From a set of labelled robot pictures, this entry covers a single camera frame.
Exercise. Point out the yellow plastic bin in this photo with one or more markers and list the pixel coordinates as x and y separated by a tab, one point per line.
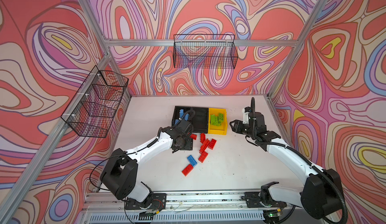
218	130

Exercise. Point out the black plastic bin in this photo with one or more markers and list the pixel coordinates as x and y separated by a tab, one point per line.
188	117
200	120

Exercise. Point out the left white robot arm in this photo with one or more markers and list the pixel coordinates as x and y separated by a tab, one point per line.
119	174

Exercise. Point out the red arch lego piece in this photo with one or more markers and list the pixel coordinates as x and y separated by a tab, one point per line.
204	146

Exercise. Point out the black plastic bin left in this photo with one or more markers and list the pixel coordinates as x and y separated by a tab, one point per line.
188	117

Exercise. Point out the blue lego brick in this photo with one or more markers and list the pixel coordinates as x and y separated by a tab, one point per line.
192	160
181	114

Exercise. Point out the red lego brick front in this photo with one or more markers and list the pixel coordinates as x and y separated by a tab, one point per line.
187	169

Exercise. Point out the green lego brick front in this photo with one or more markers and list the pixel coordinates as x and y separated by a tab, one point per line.
220	118

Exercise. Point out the black wire basket left wall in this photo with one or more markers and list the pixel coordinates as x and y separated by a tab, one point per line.
99	98

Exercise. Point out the red lego brick small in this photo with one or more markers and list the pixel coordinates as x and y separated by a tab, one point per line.
202	138

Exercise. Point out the black plastic bin middle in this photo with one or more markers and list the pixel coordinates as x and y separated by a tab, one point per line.
200	120

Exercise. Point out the aluminium front rail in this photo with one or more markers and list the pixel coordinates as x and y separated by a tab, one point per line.
191	207

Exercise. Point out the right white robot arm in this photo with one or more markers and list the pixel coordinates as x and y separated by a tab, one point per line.
321	193

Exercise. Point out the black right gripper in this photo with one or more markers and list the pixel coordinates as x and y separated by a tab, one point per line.
237	126

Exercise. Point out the green lego brick large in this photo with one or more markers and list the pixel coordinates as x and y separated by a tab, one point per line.
214	120

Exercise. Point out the red lego brick top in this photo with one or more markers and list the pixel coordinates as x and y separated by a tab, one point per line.
212	144

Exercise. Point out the black wire basket back wall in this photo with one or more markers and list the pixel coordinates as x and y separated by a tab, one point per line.
204	51

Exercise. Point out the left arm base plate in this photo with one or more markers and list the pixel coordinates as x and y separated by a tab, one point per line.
154	202

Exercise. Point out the black wire basket wall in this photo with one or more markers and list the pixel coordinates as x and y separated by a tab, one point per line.
99	98
204	51

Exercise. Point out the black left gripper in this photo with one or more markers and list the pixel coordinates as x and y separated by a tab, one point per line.
189	146

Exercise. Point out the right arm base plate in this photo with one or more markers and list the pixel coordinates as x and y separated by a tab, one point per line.
261	199

